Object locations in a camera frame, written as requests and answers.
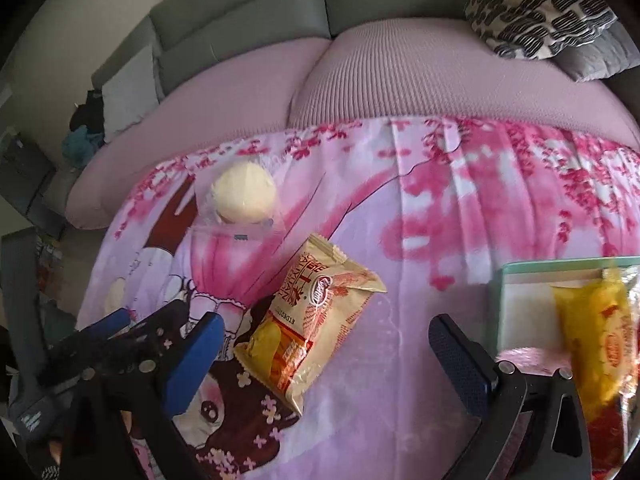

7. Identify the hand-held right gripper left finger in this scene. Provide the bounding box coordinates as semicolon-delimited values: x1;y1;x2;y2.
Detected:
65;311;226;480

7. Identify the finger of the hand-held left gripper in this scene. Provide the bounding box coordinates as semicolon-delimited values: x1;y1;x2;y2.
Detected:
115;300;191;362
75;308;133;347

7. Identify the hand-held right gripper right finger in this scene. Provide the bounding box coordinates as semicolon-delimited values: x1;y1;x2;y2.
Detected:
428;314;593;480

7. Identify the teal edged white box tray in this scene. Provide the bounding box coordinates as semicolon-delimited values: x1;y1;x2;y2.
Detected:
487;255;640;480

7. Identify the beige orange snack packet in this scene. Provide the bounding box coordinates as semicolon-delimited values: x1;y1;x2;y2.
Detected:
234;232;388;416

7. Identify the yellow snack packet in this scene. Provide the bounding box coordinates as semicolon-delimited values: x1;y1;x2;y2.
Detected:
550;265;640;423

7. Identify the red foil snack packet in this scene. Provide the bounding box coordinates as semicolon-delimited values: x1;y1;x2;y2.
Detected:
585;400;631;480

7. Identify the cream bun in clear packet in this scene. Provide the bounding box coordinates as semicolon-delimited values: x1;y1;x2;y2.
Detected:
187;157;288;246

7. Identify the dark grey cabinet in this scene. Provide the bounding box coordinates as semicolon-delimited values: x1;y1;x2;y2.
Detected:
0;130;68;231

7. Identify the pink floral printed blanket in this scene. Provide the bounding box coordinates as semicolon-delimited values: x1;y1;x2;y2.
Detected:
77;115;640;480

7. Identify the teal cloth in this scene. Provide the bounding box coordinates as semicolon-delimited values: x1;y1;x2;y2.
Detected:
62;125;103;166

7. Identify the dark clothes pile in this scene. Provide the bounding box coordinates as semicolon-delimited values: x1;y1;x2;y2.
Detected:
70;89;106;133

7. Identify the light grey cushion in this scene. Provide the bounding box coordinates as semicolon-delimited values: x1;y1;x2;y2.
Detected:
102;45;161;143

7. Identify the pink ribbed sofa cover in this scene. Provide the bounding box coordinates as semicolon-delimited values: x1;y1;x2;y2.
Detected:
65;19;640;231

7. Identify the grey sofa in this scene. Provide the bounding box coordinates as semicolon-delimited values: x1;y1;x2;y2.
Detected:
90;0;640;106

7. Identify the grey quilted pillow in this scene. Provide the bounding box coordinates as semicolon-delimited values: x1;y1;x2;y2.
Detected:
552;20;640;83

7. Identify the black white patterned pillow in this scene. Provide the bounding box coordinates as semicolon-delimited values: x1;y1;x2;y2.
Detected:
464;0;618;61

